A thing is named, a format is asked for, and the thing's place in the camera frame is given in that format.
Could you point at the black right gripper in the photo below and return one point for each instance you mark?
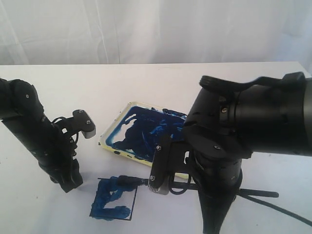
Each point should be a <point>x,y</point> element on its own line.
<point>217,188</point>

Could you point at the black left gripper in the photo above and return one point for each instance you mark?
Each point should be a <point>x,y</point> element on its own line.
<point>59,163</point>

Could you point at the black paintbrush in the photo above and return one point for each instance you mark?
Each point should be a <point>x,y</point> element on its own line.
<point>131,181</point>

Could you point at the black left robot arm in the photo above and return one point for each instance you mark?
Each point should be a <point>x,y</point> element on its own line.
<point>23,115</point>

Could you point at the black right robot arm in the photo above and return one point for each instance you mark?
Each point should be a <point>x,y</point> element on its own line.
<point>229,121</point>

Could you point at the white paint tray blue paint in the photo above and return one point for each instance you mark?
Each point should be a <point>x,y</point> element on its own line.
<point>135,132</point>

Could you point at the white backdrop curtain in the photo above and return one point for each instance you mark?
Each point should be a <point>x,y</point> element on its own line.
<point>154,31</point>

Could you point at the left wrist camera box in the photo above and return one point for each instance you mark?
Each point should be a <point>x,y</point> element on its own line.
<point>79,122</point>

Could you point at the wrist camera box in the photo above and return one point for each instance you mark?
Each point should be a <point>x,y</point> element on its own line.
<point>169,159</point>
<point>79,122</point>

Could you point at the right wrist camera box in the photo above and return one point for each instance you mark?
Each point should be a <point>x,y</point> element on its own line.
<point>169,159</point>

